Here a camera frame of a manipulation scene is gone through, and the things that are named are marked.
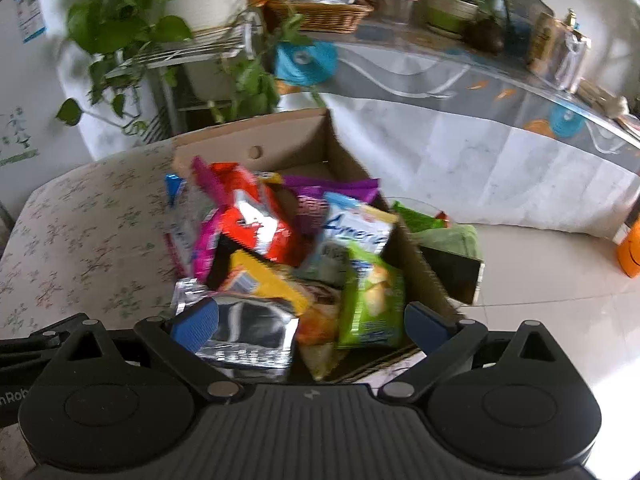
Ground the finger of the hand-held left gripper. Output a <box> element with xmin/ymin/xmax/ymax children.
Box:
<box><xmin>0</xmin><ymin>314</ymin><xmax>87</xmax><ymax>368</ymax></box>

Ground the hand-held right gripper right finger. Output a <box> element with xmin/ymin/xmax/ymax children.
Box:
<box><xmin>377</xmin><ymin>301</ymin><xmax>557</xmax><ymax>403</ymax></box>

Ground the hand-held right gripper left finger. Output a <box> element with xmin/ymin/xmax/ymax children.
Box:
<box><xmin>64</xmin><ymin>297</ymin><xmax>246</xmax><ymax>403</ymax></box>

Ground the silver foil snack packet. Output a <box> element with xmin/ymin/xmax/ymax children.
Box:
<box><xmin>172</xmin><ymin>279</ymin><xmax>302</xmax><ymax>372</ymax></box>

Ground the yellow snack packet with barcode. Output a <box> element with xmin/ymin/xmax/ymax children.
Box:
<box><xmin>219</xmin><ymin>249</ymin><xmax>314</xmax><ymax>317</ymax></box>

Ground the purple snack bag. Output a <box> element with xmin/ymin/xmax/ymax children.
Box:
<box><xmin>281</xmin><ymin>174</ymin><xmax>382</xmax><ymax>237</ymax></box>

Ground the cardboard box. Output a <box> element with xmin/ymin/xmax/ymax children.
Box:
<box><xmin>171</xmin><ymin>107</ymin><xmax>467</xmax><ymax>387</ymax></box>

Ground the lime green snack packet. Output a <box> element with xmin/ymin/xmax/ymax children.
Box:
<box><xmin>336</xmin><ymin>241</ymin><xmax>407</xmax><ymax>351</ymax></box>

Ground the green cushioned stool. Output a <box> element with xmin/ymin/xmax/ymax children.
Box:
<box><xmin>414</xmin><ymin>224</ymin><xmax>486</xmax><ymax>307</ymax></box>

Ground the pink snack packet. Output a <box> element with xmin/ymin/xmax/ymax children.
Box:
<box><xmin>191</xmin><ymin>156</ymin><xmax>237</xmax><ymax>282</ymax></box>

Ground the red orange snack packet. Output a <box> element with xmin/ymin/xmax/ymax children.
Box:
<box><xmin>209</xmin><ymin>161</ymin><xmax>294</xmax><ymax>267</ymax></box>

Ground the white blue snack packet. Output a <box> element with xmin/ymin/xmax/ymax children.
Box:
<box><xmin>299</xmin><ymin>191</ymin><xmax>399</xmax><ymax>287</ymax></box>

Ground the glass topped table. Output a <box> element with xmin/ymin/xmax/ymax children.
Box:
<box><xmin>279</xmin><ymin>10</ymin><xmax>640</xmax><ymax>242</ymax></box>

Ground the orange round object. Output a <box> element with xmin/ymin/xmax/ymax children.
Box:
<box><xmin>616</xmin><ymin>221</ymin><xmax>640</xmax><ymax>279</ymax></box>

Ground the blue round lid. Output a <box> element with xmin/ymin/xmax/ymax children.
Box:
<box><xmin>548</xmin><ymin>106</ymin><xmax>584</xmax><ymax>139</ymax></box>

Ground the white metal plant stand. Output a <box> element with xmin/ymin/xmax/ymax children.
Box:
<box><xmin>104</xmin><ymin>14</ymin><xmax>262</xmax><ymax>132</ymax></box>

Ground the white freezer with green print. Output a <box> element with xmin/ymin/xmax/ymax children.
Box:
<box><xmin>0</xmin><ymin>0</ymin><xmax>167</xmax><ymax>167</ymax></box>

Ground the blue round plastic disc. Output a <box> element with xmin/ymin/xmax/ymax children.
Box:
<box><xmin>274</xmin><ymin>41</ymin><xmax>340</xmax><ymax>87</ymax></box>

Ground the clear glass jar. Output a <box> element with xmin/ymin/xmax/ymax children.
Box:
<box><xmin>554</xmin><ymin>29</ymin><xmax>592</xmax><ymax>92</ymax></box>

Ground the gold can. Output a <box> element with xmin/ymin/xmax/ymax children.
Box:
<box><xmin>529</xmin><ymin>11</ymin><xmax>562</xmax><ymax>77</ymax></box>

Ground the green vine plant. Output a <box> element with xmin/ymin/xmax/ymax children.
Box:
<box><xmin>55</xmin><ymin>0</ymin><xmax>327</xmax><ymax>132</ymax></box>

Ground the wicker basket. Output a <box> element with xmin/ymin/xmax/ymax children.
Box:
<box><xmin>262</xmin><ymin>0</ymin><xmax>376</xmax><ymax>36</ymax></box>

